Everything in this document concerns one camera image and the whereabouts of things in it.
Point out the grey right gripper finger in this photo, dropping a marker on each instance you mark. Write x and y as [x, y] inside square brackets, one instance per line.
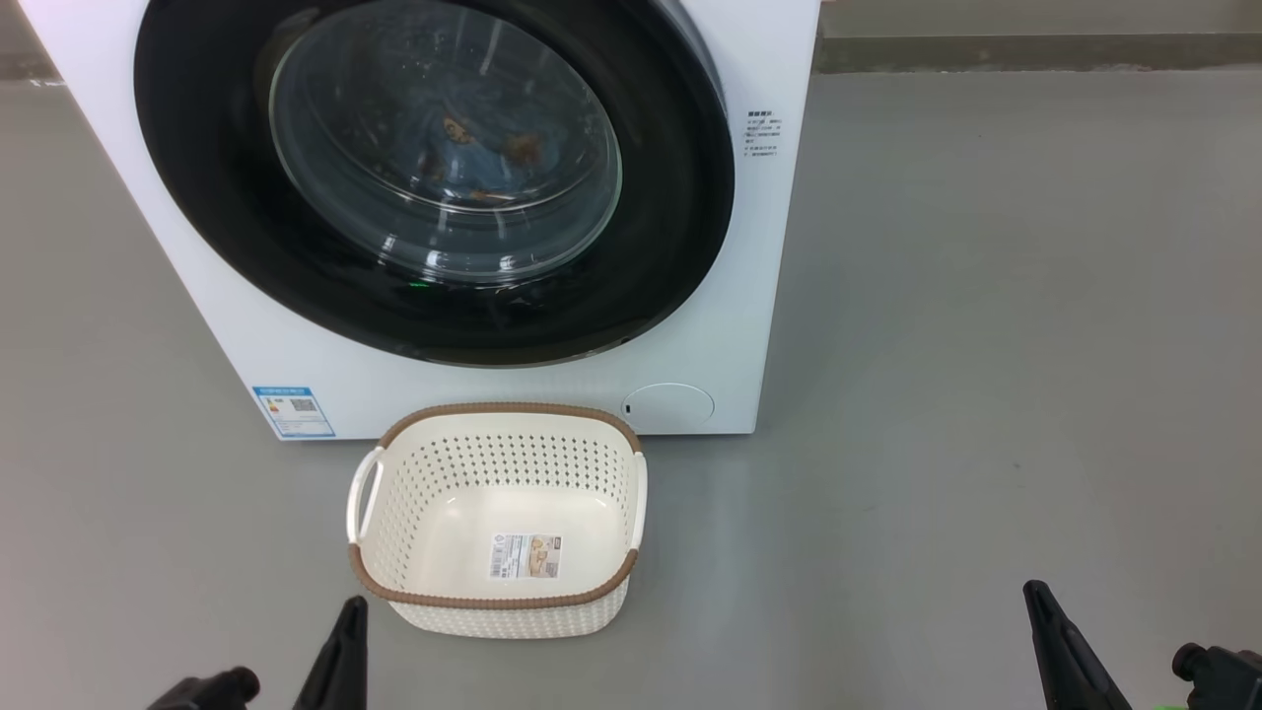
[1070, 666]

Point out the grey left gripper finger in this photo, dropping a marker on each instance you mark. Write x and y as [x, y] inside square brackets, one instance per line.
[340, 671]

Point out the blue bear print clothing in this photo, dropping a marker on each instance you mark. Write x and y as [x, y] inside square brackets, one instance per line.
[483, 148]

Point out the cream perforated laundry basket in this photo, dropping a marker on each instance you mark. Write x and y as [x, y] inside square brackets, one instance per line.
[513, 616]

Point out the basket product label sticker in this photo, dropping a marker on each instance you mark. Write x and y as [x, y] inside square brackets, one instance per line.
[525, 557]

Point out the white front-load washing machine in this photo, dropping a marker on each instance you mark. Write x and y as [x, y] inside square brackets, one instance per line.
[769, 296]

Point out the blue energy label sticker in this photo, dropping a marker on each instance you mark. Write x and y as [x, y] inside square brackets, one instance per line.
[294, 411]

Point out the white warning text label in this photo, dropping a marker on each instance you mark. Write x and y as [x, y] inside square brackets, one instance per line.
[763, 133]

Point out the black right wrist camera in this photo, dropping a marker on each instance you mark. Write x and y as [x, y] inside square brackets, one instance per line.
[1227, 680]

